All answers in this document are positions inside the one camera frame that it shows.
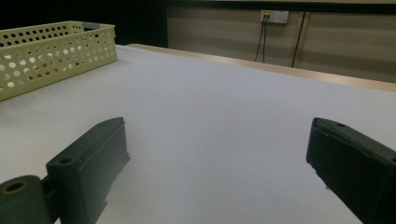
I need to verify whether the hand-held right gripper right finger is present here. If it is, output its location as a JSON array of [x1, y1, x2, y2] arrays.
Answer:
[[305, 117, 396, 224]]

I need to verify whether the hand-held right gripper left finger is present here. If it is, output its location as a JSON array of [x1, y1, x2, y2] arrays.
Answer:
[[46, 117, 131, 224]]

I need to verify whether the yellow-green perforated plastic basket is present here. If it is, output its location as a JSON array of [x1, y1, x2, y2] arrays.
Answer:
[[0, 21, 119, 103]]

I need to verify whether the wooden table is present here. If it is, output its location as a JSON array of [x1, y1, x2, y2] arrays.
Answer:
[[126, 43, 396, 93]]

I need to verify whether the white table cover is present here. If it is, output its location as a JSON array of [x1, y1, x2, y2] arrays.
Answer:
[[0, 45, 396, 224]]

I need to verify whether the black power cable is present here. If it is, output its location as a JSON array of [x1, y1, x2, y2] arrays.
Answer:
[[262, 15, 269, 63], [254, 15, 268, 63]]

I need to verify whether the white wall socket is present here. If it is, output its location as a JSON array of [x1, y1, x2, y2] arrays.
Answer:
[[260, 9, 290, 24]]

